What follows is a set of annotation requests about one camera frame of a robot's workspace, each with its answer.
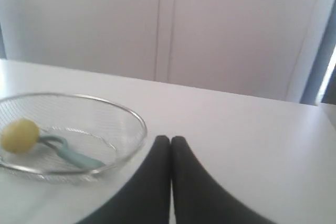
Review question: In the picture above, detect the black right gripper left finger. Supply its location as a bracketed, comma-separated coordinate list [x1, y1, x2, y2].
[80, 135, 171, 223]

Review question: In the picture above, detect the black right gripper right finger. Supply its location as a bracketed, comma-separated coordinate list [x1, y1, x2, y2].
[171, 136, 270, 223]

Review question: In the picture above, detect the teal vegetable peeler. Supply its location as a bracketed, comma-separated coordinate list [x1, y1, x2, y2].
[38, 135, 105, 169]

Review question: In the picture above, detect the yellow lemon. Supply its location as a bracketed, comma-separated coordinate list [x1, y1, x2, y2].
[1, 119, 39, 154]

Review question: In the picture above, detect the metal wire mesh basket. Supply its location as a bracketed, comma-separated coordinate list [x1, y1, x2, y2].
[1, 92, 148, 182]

